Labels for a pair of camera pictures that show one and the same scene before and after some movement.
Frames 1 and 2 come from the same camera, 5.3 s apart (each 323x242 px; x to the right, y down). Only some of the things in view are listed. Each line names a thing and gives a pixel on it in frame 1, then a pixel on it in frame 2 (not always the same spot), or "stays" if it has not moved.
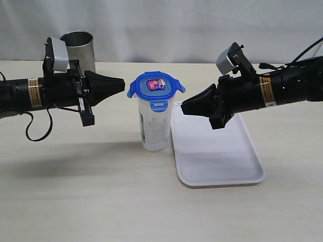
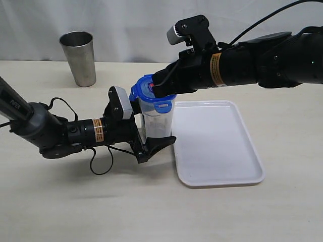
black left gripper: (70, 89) -> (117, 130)
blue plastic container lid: (157, 87) stays
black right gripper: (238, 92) -> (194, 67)
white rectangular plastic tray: (207, 157) stays
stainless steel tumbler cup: (80, 47) stays
